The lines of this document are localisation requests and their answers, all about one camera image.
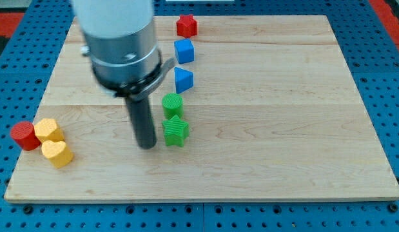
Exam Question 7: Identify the blue triangle block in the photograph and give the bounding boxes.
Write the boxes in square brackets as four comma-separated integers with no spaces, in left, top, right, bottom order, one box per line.
[174,67,194,93]

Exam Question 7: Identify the red cylinder block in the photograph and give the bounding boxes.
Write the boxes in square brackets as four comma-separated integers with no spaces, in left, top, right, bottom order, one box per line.
[10,121,41,151]

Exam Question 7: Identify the red star block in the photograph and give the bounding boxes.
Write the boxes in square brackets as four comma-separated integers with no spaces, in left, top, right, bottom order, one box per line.
[176,14,198,38]

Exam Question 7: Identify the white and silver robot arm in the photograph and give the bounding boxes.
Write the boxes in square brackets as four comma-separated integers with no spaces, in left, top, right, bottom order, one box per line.
[71,0,175,101]

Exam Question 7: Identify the blue cube block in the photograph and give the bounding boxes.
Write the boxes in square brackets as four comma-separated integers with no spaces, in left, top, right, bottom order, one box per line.
[174,39,195,64]

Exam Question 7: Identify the light wooden board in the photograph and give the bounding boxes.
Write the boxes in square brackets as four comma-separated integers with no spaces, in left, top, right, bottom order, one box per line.
[5,15,399,204]

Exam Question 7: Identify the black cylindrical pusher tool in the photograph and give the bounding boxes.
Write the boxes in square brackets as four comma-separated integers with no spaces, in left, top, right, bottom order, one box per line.
[125,97,157,150]

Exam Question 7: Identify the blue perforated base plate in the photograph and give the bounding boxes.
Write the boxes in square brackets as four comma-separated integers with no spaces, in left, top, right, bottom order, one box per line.
[0,1,399,231]

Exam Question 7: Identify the green cylinder block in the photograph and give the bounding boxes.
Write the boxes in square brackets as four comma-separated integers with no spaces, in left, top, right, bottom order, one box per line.
[162,93,184,119]

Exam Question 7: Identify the yellow pentagon block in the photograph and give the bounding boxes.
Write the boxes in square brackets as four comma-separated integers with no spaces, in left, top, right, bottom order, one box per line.
[34,118,64,143]

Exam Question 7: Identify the yellow heart block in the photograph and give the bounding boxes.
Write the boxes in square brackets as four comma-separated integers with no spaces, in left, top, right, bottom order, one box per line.
[41,140,74,168]

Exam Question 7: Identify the green star block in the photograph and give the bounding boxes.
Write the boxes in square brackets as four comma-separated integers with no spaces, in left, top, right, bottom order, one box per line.
[162,115,190,147]

